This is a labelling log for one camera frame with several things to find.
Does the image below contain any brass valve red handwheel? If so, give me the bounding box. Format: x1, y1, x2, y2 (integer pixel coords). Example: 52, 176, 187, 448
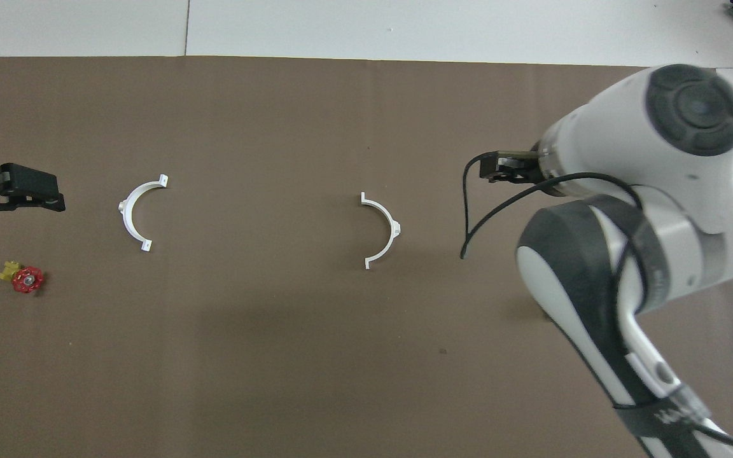
0, 260, 45, 295

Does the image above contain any brown paper table mat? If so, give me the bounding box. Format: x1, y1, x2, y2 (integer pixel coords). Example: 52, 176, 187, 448
0, 56, 733, 458

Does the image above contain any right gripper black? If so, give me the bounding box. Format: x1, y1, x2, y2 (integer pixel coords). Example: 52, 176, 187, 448
479, 148, 543, 186

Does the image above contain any white half-ring pipe clamp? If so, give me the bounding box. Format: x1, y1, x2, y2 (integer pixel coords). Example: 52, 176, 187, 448
360, 192, 403, 270
118, 174, 170, 253

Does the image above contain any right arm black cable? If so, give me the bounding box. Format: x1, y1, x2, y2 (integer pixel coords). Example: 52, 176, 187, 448
460, 154, 733, 454

